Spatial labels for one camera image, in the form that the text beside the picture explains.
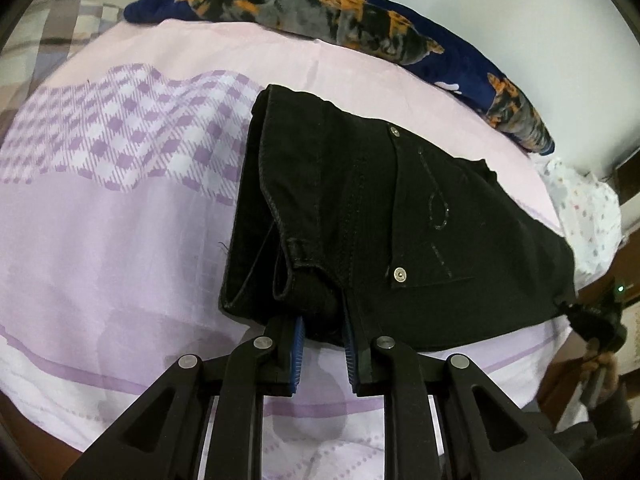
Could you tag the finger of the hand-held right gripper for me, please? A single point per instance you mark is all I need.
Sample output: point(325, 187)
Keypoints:
point(572, 312)

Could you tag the black pants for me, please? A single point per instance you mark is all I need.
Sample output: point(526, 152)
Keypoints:
point(350, 200)

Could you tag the white dotted pillow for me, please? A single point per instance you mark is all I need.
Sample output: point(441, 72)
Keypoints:
point(582, 220)

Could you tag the person's right hand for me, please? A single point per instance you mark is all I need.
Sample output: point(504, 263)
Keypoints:
point(602, 370)

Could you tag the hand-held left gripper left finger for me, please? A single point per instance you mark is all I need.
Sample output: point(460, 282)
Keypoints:
point(298, 355)

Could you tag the brown wooden wall frame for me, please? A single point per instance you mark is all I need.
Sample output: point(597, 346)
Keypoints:
point(629, 185)

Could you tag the pink purple checked bed sheet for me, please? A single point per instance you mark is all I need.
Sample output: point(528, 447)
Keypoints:
point(125, 240)

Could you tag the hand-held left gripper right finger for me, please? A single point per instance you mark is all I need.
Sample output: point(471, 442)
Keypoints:
point(351, 355)

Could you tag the navy pillow with orange print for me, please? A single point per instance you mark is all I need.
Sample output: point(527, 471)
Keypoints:
point(320, 15)

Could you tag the grey plaid cloth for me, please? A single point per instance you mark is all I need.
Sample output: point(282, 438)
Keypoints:
point(45, 40)

